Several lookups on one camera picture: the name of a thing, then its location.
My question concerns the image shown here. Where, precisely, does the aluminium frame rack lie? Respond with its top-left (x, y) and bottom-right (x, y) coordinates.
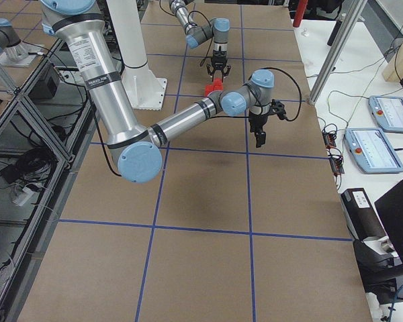
top-left (0, 28), bottom-right (94, 321)

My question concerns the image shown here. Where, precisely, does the brown paper table mat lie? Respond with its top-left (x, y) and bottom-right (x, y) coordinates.
top-left (18, 4), bottom-right (371, 321)

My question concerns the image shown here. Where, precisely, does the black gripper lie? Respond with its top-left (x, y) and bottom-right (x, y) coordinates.
top-left (249, 112), bottom-right (269, 148)
top-left (206, 50), bottom-right (231, 81)

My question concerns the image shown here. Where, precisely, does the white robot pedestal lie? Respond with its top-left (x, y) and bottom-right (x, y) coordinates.
top-left (107, 0), bottom-right (167, 111)

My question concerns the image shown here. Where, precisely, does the teach pendant tablet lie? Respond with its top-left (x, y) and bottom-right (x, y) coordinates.
top-left (369, 96), bottom-right (403, 133)
top-left (345, 127), bottom-right (403, 174)

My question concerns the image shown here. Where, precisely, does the near teach pendant tablet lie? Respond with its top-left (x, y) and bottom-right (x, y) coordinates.
top-left (345, 127), bottom-right (403, 174)

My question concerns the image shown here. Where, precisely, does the red cube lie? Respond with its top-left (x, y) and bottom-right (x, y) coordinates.
top-left (204, 84), bottom-right (216, 97)
top-left (212, 78), bottom-right (223, 91)

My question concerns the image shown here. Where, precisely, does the black monitor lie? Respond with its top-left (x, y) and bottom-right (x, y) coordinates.
top-left (375, 179), bottom-right (403, 261)

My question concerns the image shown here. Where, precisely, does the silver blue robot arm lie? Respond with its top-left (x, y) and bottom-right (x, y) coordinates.
top-left (41, 1), bottom-right (275, 183)
top-left (169, 0), bottom-right (231, 81)

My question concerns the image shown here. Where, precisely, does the aluminium frame post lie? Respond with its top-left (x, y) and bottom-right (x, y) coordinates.
top-left (308, 0), bottom-right (367, 105)

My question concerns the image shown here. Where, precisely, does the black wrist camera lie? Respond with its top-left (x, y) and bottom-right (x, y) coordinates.
top-left (269, 99), bottom-right (287, 120)

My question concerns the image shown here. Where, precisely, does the black box with label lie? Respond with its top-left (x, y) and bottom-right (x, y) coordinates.
top-left (341, 188), bottom-right (386, 241)

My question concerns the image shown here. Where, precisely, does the far teach pendant tablet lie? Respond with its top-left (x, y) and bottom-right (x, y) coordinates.
top-left (369, 96), bottom-right (403, 133)

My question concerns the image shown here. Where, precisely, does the red cylinder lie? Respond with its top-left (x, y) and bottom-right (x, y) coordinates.
top-left (293, 0), bottom-right (308, 28)

